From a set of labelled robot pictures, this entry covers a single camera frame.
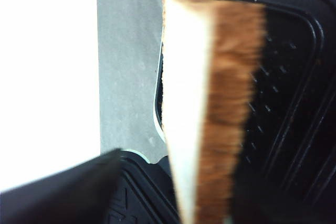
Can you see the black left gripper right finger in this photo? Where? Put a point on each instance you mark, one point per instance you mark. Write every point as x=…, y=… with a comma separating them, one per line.
x=260, y=203

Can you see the breakfast maker hinged lid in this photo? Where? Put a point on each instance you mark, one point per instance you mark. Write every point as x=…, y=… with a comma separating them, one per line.
x=144, y=194

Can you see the mint green breakfast maker base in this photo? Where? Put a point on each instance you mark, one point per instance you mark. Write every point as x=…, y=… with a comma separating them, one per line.
x=290, y=134

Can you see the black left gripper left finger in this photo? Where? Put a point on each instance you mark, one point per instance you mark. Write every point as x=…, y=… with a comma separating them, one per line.
x=78, y=195

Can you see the white bread slice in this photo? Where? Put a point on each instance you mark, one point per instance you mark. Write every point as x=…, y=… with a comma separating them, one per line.
x=211, y=48

